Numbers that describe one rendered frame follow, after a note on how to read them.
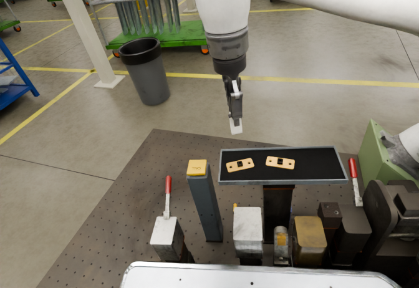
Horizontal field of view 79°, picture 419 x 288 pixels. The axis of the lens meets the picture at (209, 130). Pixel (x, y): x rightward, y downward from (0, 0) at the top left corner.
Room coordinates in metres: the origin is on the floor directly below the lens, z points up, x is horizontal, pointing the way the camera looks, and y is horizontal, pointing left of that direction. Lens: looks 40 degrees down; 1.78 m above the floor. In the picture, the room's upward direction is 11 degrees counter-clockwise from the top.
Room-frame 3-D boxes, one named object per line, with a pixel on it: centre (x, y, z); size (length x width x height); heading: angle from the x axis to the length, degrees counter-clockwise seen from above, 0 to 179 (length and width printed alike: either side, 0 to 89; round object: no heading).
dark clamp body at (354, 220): (0.35, -0.35, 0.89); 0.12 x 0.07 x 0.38; 167
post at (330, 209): (0.36, -0.30, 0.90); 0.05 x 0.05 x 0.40; 77
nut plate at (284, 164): (0.51, -0.20, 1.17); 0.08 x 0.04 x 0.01; 64
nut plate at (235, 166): (0.53, -0.07, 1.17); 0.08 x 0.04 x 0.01; 92
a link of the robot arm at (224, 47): (0.53, -0.07, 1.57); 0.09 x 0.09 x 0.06
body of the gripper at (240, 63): (0.53, -0.07, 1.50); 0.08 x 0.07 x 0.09; 1
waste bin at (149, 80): (3.00, 0.63, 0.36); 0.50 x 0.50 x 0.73
